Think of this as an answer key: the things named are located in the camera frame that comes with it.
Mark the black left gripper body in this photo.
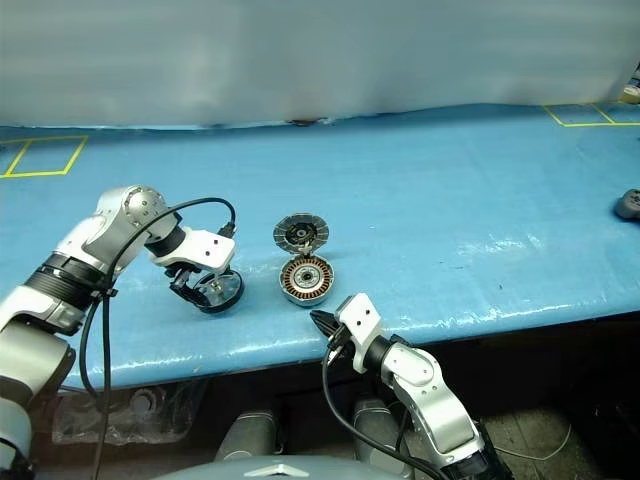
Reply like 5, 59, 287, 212
167, 267, 204, 296

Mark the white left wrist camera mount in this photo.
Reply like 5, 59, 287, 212
149, 227, 236, 275

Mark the silver hinged motor lid disc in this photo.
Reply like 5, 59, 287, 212
272, 212, 329, 255

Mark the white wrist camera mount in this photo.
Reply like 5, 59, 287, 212
149, 227, 236, 275
333, 293, 386, 374

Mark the white backdrop sheet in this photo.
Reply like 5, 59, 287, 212
0, 0, 640, 131

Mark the blue table cover sheet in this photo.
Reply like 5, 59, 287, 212
0, 102, 640, 391

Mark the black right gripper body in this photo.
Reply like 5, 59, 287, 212
325, 324, 354, 359

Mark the grey rounded robot leg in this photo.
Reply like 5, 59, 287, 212
352, 397, 416, 476
214, 409, 276, 464

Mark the black motor rotor wheel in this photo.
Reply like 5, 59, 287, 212
192, 269, 246, 315

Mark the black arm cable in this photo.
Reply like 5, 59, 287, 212
78, 198, 237, 480
320, 344, 446, 480

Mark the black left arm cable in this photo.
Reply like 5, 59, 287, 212
78, 198, 237, 480

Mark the grey remote controller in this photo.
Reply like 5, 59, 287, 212
614, 188, 640, 220

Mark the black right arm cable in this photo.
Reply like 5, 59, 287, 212
320, 344, 446, 480

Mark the silver motor stator housing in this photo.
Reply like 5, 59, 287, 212
278, 252, 334, 307

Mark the thin white wire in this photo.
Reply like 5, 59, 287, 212
494, 419, 574, 459

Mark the grey robot torso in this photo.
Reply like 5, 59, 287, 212
154, 452, 396, 480

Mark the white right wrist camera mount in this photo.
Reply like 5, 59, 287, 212
333, 293, 386, 374

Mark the clear plastic bag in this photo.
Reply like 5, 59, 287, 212
52, 382, 201, 446

